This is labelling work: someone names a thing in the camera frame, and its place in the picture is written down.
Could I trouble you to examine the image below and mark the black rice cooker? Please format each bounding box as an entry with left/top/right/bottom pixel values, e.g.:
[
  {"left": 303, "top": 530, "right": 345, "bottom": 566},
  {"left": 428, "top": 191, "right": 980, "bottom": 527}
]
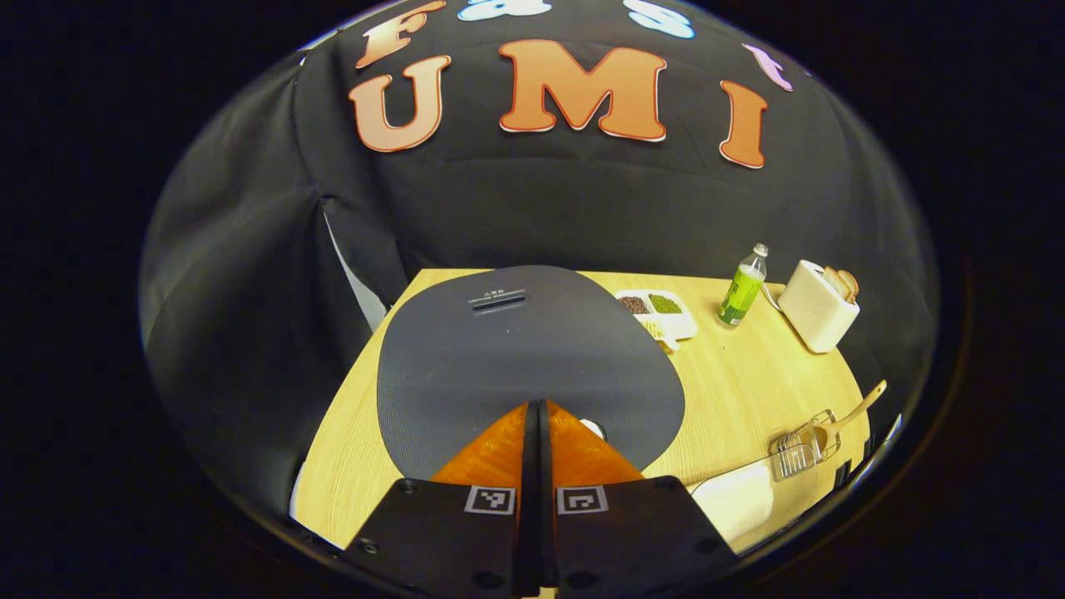
[{"left": 376, "top": 265, "right": 686, "bottom": 482}]

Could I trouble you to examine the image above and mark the white divided grain dish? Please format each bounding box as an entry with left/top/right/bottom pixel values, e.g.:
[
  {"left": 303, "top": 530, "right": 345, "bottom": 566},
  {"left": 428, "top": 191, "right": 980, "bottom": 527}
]
[{"left": 614, "top": 288, "right": 700, "bottom": 354}]

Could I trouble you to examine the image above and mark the cream tray of rice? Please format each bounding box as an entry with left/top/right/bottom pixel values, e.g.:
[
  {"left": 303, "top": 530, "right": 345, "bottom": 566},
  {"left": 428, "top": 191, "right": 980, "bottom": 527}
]
[{"left": 689, "top": 460, "right": 776, "bottom": 546}]

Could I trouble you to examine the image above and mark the wooden spoon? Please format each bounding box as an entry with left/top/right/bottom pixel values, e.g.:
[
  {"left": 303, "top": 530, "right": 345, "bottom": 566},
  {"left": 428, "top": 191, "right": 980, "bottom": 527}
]
[{"left": 811, "top": 380, "right": 888, "bottom": 463}]

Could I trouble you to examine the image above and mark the white toaster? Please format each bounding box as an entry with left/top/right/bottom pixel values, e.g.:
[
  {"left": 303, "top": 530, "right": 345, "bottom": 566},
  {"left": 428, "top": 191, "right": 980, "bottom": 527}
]
[{"left": 778, "top": 260, "right": 861, "bottom": 354}]

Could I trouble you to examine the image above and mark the black backdrop cloth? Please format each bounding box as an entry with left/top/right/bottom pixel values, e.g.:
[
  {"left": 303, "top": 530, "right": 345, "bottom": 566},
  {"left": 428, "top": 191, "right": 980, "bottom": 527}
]
[{"left": 137, "top": 0, "right": 941, "bottom": 517}]

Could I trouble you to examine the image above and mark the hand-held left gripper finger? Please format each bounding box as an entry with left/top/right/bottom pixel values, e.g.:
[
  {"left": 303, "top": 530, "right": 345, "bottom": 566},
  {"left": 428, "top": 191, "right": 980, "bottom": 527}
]
[
  {"left": 537, "top": 399, "right": 740, "bottom": 599},
  {"left": 343, "top": 399, "right": 540, "bottom": 599}
]

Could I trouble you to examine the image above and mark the green label plastic bottle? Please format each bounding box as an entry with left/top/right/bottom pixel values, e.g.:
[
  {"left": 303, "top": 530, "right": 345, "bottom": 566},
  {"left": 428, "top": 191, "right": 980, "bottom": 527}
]
[{"left": 716, "top": 243, "right": 769, "bottom": 329}]

